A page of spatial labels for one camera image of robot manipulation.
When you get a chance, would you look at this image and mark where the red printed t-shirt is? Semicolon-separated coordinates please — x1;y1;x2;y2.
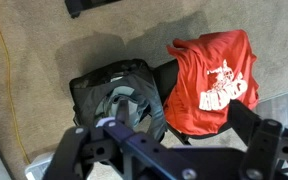
163;29;260;136

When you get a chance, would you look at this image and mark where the grey blue garment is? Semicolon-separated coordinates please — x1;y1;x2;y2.
95;85;152;130

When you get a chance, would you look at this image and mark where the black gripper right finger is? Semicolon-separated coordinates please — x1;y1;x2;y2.
227;99;288;180

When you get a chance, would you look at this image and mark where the black furniture foot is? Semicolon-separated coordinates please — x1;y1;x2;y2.
64;0;122;19

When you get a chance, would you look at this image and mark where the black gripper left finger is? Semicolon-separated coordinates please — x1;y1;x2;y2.
43;99;142;180

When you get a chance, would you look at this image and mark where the clear plastic bin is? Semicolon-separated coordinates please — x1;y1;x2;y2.
23;152;56;180

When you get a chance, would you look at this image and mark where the yellow cable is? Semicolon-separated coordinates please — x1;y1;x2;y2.
0;0;32;166

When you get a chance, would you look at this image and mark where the black mesh laundry bag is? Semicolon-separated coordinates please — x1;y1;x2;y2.
68;58;168;143

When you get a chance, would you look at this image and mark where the black metal chair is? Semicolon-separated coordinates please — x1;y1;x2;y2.
153;59;233;146

